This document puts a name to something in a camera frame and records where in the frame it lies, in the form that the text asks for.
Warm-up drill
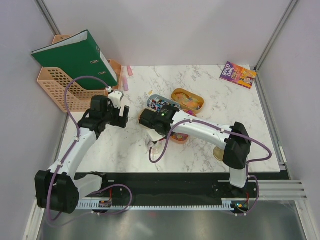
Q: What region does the gold jar lid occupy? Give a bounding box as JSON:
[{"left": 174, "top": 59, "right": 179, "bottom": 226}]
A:
[{"left": 213, "top": 146, "right": 225, "bottom": 162}]

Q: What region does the green ring binder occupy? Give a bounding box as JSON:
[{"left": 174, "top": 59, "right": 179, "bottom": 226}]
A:
[{"left": 31, "top": 30, "right": 118, "bottom": 87}]

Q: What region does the pink gummy star tray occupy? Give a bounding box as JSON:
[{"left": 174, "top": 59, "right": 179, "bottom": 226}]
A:
[{"left": 170, "top": 109, "right": 196, "bottom": 144}]

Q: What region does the clear glass jar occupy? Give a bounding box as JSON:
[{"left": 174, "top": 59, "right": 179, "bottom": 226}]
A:
[{"left": 145, "top": 139, "right": 164, "bottom": 156}]

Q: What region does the blue lollipop tray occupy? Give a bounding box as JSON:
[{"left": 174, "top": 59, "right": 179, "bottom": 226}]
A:
[{"left": 146, "top": 94, "right": 176, "bottom": 112}]

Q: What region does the beige candy tray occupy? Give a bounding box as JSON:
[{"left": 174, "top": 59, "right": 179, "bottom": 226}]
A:
[{"left": 137, "top": 108, "right": 150, "bottom": 129}]

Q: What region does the peach desk organizer box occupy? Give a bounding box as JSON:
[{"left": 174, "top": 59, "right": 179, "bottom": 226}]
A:
[{"left": 108, "top": 59, "right": 123, "bottom": 90}]

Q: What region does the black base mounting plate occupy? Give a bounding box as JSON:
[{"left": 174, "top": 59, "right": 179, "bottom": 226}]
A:
[{"left": 80, "top": 171, "right": 294, "bottom": 210}]

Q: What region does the pink highlighter marker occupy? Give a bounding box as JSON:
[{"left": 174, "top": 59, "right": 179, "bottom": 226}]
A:
[
  {"left": 122, "top": 76, "right": 129, "bottom": 92},
  {"left": 127, "top": 65, "right": 133, "bottom": 77}
]

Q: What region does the yellow candy tray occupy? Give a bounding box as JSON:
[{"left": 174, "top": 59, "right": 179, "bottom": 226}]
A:
[{"left": 171, "top": 88, "right": 205, "bottom": 114}]

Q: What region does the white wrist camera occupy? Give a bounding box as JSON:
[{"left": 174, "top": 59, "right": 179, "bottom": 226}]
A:
[
  {"left": 146, "top": 129, "right": 163, "bottom": 146},
  {"left": 108, "top": 90, "right": 124, "bottom": 109}
]

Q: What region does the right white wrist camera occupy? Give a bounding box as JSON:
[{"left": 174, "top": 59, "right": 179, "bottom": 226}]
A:
[{"left": 146, "top": 129, "right": 163, "bottom": 146}]

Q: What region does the Roald Dahl paperback book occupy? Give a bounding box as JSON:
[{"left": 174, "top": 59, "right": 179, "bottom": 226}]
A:
[{"left": 219, "top": 61, "right": 257, "bottom": 89}]

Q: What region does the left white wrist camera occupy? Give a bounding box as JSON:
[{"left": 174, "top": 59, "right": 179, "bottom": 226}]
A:
[{"left": 108, "top": 90, "right": 124, "bottom": 109}]

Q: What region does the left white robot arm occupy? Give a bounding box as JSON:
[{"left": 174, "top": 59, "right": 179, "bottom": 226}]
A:
[{"left": 34, "top": 90, "right": 130, "bottom": 214}]

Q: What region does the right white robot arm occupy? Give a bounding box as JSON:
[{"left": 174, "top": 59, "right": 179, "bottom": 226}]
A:
[{"left": 139, "top": 105, "right": 252, "bottom": 197}]

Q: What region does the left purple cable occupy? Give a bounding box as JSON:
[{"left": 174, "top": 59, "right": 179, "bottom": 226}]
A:
[{"left": 45, "top": 75, "right": 133, "bottom": 227}]

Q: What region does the peach mesh file basket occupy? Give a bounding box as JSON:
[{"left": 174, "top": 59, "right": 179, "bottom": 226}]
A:
[{"left": 36, "top": 34, "right": 108, "bottom": 113}]

